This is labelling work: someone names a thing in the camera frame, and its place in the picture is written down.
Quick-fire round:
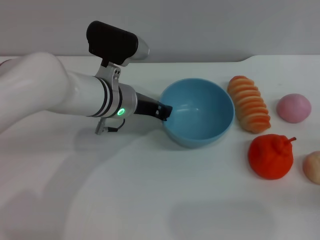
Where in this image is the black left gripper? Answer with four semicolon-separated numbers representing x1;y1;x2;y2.
134;91;174;123

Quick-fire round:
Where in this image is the blue bowl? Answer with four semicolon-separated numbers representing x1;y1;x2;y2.
159;78;235;149

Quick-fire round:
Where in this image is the orange toy fruit with stem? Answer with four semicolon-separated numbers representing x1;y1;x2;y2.
247;133;297;180

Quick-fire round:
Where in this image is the orange striped bread roll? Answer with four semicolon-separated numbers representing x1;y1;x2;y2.
226;75;272;133

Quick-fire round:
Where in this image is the pink round bun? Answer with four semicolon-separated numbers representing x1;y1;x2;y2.
276;93;312;124

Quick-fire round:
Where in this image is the beige round bun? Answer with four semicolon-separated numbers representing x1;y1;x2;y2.
302;151;320;185

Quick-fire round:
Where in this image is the left wrist cable with plug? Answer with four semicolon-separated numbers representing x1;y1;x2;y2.
94;117;126;136

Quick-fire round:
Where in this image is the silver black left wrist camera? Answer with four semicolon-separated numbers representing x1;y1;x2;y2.
86;20;150;83

